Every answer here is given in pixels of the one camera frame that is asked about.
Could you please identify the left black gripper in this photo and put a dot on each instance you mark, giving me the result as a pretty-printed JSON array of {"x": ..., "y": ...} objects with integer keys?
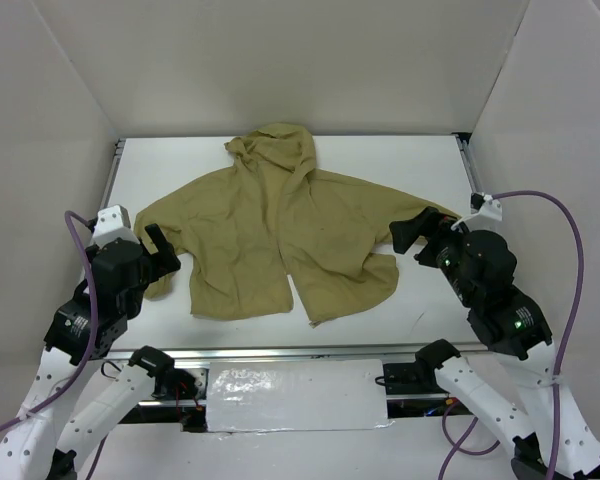
[{"x": 155, "y": 257}]

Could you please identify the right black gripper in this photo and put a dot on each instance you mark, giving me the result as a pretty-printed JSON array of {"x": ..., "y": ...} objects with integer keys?
[{"x": 427, "y": 239}]

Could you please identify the tan hooded zip jacket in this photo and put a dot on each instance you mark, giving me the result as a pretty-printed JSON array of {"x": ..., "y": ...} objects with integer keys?
[{"x": 273, "y": 228}]

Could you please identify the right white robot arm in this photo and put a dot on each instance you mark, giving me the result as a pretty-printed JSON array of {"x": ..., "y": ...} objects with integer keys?
[{"x": 547, "y": 437}]

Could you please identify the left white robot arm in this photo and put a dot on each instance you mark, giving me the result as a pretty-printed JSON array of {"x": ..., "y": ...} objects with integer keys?
[{"x": 48, "y": 438}]

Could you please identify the white foam front panel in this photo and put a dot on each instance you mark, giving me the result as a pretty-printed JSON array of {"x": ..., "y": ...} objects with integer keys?
[{"x": 314, "y": 395}]

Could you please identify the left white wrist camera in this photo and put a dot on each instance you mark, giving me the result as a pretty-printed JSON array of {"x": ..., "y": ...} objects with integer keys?
[{"x": 113, "y": 223}]

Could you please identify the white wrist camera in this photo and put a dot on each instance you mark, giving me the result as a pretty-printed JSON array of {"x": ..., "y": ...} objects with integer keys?
[
  {"x": 113, "y": 223},
  {"x": 486, "y": 213}
]

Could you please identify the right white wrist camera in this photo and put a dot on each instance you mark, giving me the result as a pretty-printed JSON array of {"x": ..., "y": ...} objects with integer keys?
[{"x": 486, "y": 213}]

